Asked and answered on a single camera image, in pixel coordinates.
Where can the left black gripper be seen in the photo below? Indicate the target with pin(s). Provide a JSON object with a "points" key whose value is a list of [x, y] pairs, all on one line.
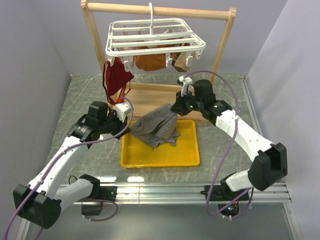
{"points": [[121, 124]]}

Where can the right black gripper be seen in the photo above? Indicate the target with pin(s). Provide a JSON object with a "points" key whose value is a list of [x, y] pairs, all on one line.
{"points": [[178, 106]]}

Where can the grey striped underwear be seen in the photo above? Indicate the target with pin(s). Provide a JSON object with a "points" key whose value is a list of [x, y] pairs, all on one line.
{"points": [[157, 127]]}

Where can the red underwear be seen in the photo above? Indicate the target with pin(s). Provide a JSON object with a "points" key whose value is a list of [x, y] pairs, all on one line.
{"points": [[116, 81]]}

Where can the white plastic clip hanger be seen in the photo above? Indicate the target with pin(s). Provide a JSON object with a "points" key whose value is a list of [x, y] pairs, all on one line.
{"points": [[130, 38]]}

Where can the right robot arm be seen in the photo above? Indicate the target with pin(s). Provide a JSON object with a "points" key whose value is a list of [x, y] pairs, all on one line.
{"points": [[269, 160]]}

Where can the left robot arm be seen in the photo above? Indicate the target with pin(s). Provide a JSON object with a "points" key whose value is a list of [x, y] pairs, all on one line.
{"points": [[42, 200]]}

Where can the orange underwear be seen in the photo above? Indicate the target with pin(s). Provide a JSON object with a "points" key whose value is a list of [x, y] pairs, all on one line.
{"points": [[151, 62]]}

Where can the yellow plastic tray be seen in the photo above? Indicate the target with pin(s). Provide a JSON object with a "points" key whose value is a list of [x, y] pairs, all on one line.
{"points": [[136, 154]]}

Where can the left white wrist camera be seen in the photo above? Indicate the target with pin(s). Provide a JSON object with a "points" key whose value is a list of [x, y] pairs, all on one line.
{"points": [[124, 109]]}

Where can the aluminium mounting rail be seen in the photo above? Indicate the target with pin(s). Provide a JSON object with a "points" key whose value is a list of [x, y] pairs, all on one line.
{"points": [[172, 211]]}

